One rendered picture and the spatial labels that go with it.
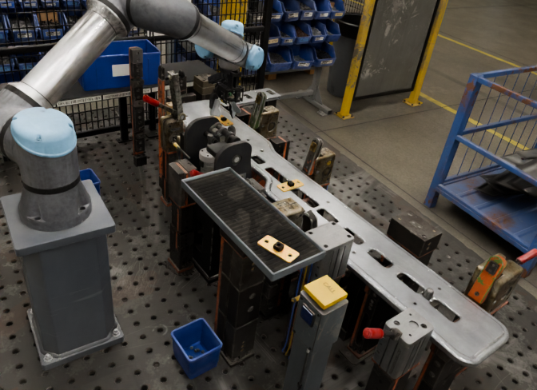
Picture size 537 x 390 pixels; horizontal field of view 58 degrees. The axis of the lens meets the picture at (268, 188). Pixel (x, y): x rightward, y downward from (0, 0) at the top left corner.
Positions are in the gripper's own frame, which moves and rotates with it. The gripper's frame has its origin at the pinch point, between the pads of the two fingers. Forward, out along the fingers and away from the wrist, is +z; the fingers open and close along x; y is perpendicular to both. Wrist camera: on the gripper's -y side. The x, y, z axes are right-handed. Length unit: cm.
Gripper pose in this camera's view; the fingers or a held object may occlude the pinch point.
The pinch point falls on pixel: (221, 117)
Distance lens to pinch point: 182.1
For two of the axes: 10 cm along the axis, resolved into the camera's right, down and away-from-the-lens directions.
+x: 7.9, -2.4, 5.6
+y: 6.0, 4.9, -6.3
